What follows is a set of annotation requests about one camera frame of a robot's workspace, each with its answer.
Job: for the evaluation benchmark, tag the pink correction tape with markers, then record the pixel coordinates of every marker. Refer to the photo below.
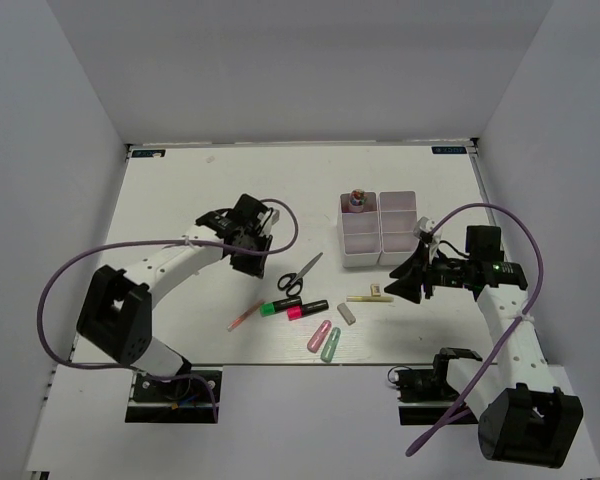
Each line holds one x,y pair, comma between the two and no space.
319,336

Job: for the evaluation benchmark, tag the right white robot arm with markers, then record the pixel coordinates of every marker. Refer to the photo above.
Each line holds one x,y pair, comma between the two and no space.
523,415

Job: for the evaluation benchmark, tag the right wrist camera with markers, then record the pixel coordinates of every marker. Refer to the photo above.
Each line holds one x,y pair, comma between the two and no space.
423,231

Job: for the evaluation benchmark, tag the left blue table label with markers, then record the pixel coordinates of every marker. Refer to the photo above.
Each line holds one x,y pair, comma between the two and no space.
148,153

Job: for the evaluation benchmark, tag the white divided container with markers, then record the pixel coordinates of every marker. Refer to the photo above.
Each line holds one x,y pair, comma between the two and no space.
398,219
359,232

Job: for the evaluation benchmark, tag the grey eraser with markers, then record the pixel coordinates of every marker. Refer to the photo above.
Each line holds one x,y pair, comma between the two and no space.
346,313

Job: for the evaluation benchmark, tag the small wooden sharpener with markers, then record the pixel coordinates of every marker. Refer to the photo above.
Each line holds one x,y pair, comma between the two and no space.
375,289

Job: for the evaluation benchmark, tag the yellow highlighter pen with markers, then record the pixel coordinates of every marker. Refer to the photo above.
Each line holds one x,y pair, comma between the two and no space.
369,299

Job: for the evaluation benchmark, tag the right white divided container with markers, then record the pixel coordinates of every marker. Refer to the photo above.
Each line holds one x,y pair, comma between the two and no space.
398,219

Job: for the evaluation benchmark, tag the right blue table label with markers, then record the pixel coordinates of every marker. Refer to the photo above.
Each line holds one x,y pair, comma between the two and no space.
449,150

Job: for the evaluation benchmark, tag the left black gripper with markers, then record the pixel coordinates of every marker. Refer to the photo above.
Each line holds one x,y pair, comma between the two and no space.
255,267

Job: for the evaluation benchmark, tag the black handled scissors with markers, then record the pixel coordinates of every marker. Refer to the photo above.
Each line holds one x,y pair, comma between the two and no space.
292,283

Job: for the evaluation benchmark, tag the orange pen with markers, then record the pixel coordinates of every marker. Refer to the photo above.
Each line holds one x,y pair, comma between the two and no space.
246,314

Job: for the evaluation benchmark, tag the green capped black marker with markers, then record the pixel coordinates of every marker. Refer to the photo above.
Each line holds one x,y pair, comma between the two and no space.
271,308

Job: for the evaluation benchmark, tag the pink tube of pencils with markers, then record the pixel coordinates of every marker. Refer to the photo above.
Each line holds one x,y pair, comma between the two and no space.
356,201

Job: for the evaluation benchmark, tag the blue table label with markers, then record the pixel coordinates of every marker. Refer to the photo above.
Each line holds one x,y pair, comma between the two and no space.
148,153
449,150

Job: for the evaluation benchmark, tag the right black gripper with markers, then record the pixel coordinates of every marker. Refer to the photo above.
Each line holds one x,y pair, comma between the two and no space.
409,284

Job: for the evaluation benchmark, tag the left white divided container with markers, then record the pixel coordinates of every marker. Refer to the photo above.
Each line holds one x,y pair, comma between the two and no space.
359,232

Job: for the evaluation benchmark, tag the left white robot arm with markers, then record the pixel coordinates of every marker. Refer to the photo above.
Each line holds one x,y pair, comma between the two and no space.
116,316

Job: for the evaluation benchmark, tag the pink capped black marker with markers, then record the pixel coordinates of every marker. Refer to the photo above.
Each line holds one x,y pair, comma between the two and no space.
307,309

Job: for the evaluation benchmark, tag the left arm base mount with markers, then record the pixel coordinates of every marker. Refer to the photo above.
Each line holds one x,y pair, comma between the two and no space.
181,402

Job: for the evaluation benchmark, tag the green correction tape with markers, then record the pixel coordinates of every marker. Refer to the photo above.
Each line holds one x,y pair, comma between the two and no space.
330,345

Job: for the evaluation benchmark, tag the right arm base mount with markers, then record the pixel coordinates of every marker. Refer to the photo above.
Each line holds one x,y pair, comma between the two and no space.
422,400

